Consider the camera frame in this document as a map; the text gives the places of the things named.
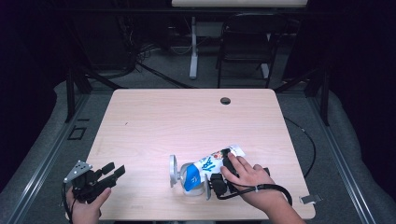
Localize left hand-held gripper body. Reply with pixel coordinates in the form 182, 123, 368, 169
64, 160, 118, 205

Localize aluminium floor rail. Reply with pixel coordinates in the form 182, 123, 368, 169
306, 92, 377, 224
4, 92, 90, 224

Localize right hand-held gripper cable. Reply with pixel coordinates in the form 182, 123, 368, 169
216, 183, 293, 207

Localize thick black floor cable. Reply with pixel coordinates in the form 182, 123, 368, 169
134, 60, 194, 90

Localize hand-held gripper cable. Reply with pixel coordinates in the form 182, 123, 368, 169
216, 183, 293, 207
61, 181, 76, 224

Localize left hand-held gripper cable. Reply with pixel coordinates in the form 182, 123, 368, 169
61, 181, 76, 224

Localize black folding chair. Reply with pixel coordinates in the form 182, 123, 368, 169
216, 12, 289, 90

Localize grey tape strip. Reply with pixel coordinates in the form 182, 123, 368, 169
299, 194, 323, 204

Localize white and blue pouch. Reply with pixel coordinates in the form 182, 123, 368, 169
183, 143, 247, 192

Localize white desk leg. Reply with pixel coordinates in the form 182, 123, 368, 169
189, 16, 200, 80

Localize person's right hand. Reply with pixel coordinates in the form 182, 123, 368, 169
219, 152, 283, 213

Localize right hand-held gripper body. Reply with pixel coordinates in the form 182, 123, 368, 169
204, 167, 272, 201

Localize person's left hand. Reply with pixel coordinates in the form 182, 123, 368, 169
65, 187, 112, 224

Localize clear container with grey lid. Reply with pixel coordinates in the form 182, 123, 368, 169
168, 154, 206, 198

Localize white desk top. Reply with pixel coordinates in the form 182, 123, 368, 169
171, 0, 308, 8

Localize black metal stand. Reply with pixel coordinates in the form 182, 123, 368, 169
64, 62, 125, 124
274, 66, 331, 127

